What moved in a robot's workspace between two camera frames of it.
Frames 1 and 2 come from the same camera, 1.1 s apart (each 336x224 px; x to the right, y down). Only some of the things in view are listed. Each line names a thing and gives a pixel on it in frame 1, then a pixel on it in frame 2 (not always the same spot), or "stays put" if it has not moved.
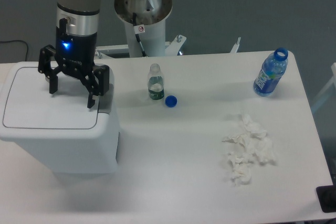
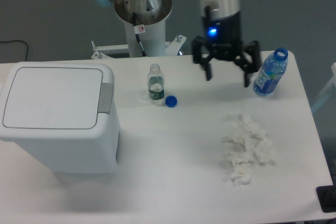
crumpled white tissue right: (263, 151) stays put
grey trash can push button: (105, 102) stays put
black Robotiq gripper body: (76, 52) → (223, 36)
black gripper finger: (96, 83) → (249, 61)
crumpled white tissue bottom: (240, 172) stays put
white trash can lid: (29, 104) stays put
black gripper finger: (48, 66) → (206, 62)
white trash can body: (58, 129) stays put
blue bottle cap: (171, 101) stays put
